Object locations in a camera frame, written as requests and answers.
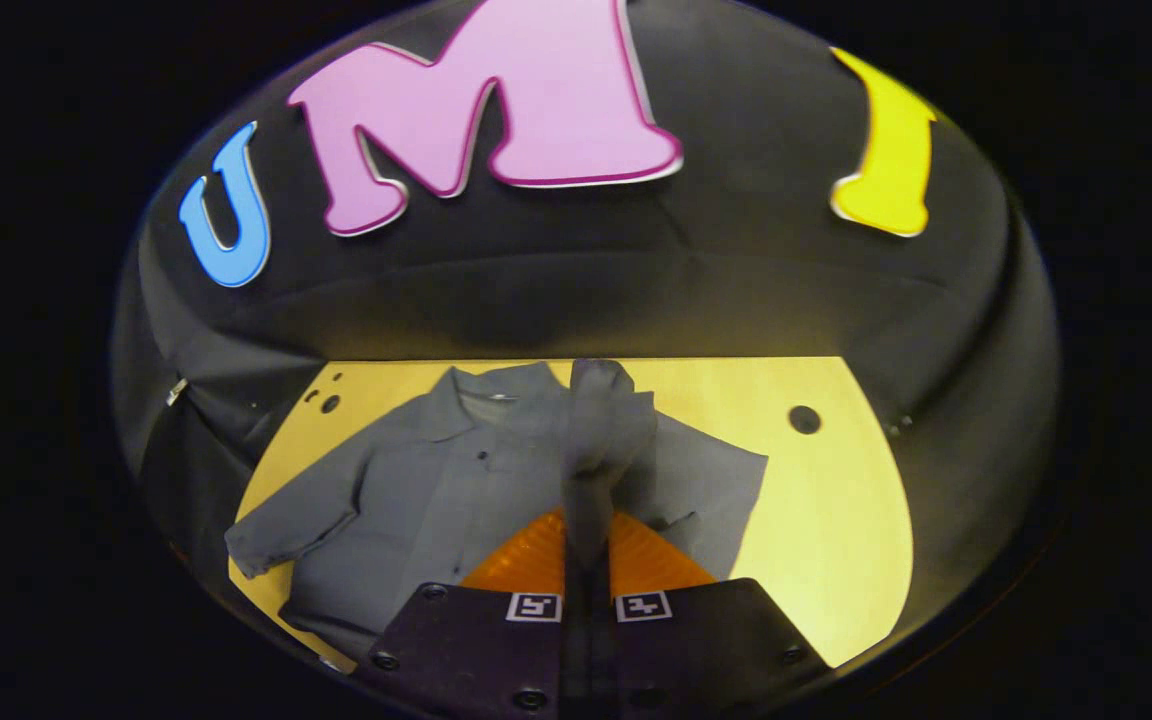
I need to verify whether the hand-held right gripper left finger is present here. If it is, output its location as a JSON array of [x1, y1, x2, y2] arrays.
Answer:
[[351, 505, 591, 720]]

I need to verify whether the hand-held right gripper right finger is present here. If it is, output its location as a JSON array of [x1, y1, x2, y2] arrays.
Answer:
[[590, 508, 832, 720]]

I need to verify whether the grey button-up shirt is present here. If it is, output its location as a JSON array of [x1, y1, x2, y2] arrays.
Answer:
[[224, 358, 769, 661]]

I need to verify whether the black backdrop cloth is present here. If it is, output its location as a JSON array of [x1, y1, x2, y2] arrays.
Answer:
[[111, 0, 1062, 641]]

